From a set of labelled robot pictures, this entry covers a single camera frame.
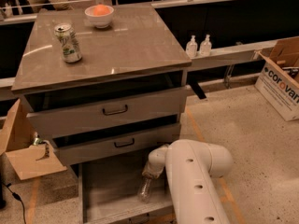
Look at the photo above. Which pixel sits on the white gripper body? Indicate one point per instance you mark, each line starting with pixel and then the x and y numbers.
pixel 155 158

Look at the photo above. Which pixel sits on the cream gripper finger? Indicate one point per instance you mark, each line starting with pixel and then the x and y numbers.
pixel 152 171

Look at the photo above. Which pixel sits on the clear plastic water bottle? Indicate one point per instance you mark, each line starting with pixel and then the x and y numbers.
pixel 144 191

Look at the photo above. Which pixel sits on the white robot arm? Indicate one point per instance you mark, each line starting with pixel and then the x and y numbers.
pixel 190 167

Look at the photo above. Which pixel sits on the middle grey drawer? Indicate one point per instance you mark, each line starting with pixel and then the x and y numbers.
pixel 117 145

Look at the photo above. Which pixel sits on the bottom open grey drawer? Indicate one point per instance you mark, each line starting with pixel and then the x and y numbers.
pixel 107 190

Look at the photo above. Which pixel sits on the grey drawer cabinet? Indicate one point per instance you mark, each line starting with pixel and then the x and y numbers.
pixel 135 54

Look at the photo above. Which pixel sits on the top grey drawer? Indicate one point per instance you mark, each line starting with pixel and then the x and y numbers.
pixel 96 116

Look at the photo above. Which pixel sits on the left sanitizer pump bottle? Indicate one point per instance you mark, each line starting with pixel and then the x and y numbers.
pixel 191 47

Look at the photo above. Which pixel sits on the sanitizer pump bottle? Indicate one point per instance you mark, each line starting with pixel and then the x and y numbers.
pixel 205 47
pixel 191 47

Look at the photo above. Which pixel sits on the right sanitizer pump bottle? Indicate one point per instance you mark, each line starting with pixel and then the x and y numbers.
pixel 205 47

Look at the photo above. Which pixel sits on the brown cardboard box left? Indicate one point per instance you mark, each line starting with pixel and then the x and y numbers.
pixel 16 143

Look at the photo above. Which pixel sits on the white corovan cardboard box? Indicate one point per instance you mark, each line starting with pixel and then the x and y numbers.
pixel 276 82

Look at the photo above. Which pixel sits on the white bowl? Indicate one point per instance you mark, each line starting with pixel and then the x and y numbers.
pixel 99 21

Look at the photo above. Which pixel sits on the green white soda can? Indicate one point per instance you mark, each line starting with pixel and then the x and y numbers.
pixel 66 35

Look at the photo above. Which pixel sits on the orange fruit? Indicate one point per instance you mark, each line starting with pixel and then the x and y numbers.
pixel 101 10

